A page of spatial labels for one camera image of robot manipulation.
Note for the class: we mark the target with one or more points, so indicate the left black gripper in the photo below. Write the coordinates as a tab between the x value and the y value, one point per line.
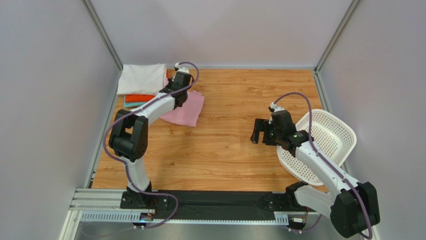
171	80

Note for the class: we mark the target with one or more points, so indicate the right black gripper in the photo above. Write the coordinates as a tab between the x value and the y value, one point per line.
263	132

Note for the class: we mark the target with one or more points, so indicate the pink t shirt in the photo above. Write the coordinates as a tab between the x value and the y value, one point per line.
189	113

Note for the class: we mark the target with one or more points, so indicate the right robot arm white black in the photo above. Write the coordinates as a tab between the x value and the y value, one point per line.
313	151

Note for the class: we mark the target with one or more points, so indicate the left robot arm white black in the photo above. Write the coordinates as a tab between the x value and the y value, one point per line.
129	137

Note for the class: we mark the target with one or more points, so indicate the folded white t shirt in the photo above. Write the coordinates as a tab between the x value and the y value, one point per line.
142	79

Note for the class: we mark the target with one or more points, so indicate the folded orange t shirt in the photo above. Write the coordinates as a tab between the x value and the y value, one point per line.
146	97

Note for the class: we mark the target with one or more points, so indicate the folded teal t shirt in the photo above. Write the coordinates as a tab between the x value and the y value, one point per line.
131	104

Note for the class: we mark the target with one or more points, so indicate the white perforated plastic basket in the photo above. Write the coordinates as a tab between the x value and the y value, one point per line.
334	137

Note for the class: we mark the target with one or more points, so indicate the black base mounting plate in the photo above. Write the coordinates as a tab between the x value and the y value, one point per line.
212	205

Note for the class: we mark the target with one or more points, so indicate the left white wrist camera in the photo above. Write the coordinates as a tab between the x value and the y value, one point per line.
181	68

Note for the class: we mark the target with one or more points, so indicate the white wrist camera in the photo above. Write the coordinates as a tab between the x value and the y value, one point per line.
181	68
273	107

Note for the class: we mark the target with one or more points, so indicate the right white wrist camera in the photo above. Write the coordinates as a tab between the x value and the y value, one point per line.
273	107

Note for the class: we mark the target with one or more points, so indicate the left aluminium corner post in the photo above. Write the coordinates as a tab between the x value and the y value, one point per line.
90	8

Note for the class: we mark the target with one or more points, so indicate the aluminium corner post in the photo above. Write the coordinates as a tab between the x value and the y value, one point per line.
90	8
352	8

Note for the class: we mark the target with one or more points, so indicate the aluminium frame rail front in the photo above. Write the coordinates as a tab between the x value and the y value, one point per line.
95	214

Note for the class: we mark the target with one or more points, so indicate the right aluminium corner post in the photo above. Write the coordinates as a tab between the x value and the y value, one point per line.
352	8

